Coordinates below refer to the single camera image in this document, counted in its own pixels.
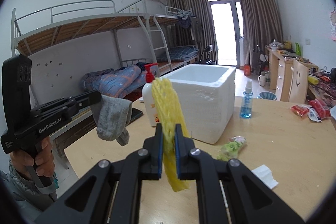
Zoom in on hanging dark clothes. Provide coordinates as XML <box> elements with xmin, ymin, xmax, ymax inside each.
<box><xmin>177</xmin><ymin>14</ymin><xmax>202</xmax><ymax>43</ymax></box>

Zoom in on black folding chair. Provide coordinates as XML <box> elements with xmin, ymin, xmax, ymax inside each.
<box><xmin>198</xmin><ymin>45</ymin><xmax>217</xmax><ymax>65</ymax></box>

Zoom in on glass balcony door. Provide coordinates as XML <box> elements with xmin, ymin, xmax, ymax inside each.
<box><xmin>203</xmin><ymin>0</ymin><xmax>243</xmax><ymax>65</ymax></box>

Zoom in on green plastic wrapper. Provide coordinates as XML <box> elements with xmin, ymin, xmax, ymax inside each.
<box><xmin>217</xmin><ymin>136</ymin><xmax>247</xmax><ymax>161</ymax></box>

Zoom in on yellow foam net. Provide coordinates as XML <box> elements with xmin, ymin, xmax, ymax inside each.
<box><xmin>151</xmin><ymin>76</ymin><xmax>190</xmax><ymax>192</ymax></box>

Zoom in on metal bunk bed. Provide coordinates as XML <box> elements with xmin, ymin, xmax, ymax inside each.
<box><xmin>12</xmin><ymin>0</ymin><xmax>174</xmax><ymax>169</ymax></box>
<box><xmin>154</xmin><ymin>6</ymin><xmax>200</xmax><ymax>75</ymax></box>

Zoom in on striped trash bin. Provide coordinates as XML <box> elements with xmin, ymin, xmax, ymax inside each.
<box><xmin>259</xmin><ymin>91</ymin><xmax>277</xmax><ymax>101</ymax></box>

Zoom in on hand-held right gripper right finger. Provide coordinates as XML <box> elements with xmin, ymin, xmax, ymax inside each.
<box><xmin>175</xmin><ymin>123</ymin><xmax>306</xmax><ymax>224</ymax></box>

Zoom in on white lotion pump bottle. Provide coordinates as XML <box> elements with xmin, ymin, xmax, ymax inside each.
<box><xmin>142</xmin><ymin>63</ymin><xmax>161</xmax><ymax>127</ymax></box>

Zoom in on folded dark blue bedding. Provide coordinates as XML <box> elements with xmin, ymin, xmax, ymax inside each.
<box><xmin>156</xmin><ymin>46</ymin><xmax>199</xmax><ymax>62</ymax></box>

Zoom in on black smartphone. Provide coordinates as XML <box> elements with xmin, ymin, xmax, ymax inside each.
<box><xmin>130</xmin><ymin>108</ymin><xmax>144</xmax><ymax>123</ymax></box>

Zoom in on white foam box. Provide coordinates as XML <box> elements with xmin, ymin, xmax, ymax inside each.
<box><xmin>164</xmin><ymin>64</ymin><xmax>236</xmax><ymax>145</ymax></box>

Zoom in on white blue snack packet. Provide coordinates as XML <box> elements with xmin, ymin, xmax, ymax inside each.
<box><xmin>307</xmin><ymin>107</ymin><xmax>323</xmax><ymax>123</ymax></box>

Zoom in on person's left hand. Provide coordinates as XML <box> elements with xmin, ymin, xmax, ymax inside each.
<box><xmin>9</xmin><ymin>139</ymin><xmax>54</xmax><ymax>180</ymax></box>

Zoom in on blue plaid quilt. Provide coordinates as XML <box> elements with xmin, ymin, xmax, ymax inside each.
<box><xmin>80</xmin><ymin>66</ymin><xmax>143</xmax><ymax>98</ymax></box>

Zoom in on white metal ladder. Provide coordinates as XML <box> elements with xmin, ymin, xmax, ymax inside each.
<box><xmin>138</xmin><ymin>15</ymin><xmax>173</xmax><ymax>76</ymax></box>

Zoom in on desk with printed tablecloth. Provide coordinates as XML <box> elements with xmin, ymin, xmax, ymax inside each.
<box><xmin>307</xmin><ymin>69</ymin><xmax>336</xmax><ymax>114</ymax></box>

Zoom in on wooden desk with drawers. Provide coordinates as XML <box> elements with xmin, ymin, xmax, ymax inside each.
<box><xmin>265</xmin><ymin>46</ymin><xmax>319</xmax><ymax>98</ymax></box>

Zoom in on person's left forearm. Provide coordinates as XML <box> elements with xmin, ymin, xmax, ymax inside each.
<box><xmin>0</xmin><ymin>158</ymin><xmax>58</xmax><ymax>216</ymax></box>

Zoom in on white tissue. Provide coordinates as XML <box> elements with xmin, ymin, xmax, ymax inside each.
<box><xmin>251</xmin><ymin>164</ymin><xmax>279</xmax><ymax>189</ymax></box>

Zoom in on grey sock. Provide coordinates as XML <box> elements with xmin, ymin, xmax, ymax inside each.
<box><xmin>91</xmin><ymin>94</ymin><xmax>132</xmax><ymax>146</ymax></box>

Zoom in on cartoon wall poster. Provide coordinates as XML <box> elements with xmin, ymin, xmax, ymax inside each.
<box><xmin>329</xmin><ymin>7</ymin><xmax>336</xmax><ymax>42</ymax></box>

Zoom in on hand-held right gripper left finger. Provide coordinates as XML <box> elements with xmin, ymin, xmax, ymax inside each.
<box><xmin>33</xmin><ymin>123</ymin><xmax>164</xmax><ymax>224</ymax></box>

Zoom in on blue spray bottle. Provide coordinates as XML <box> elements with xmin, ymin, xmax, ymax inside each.
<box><xmin>239</xmin><ymin>80</ymin><xmax>254</xmax><ymax>119</ymax></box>

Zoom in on small red snack packet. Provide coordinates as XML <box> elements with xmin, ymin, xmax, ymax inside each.
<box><xmin>290</xmin><ymin>105</ymin><xmax>310</xmax><ymax>117</ymax></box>

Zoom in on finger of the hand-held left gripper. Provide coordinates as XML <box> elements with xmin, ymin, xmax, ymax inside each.
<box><xmin>31</xmin><ymin>90</ymin><xmax>102</xmax><ymax>120</ymax></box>

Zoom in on wooden smiley face chair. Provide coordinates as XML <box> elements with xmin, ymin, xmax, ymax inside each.
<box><xmin>288</xmin><ymin>59</ymin><xmax>310</xmax><ymax>103</ymax></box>

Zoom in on large red snack packet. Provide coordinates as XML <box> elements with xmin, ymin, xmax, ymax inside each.
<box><xmin>308</xmin><ymin>99</ymin><xmax>331</xmax><ymax>118</ymax></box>

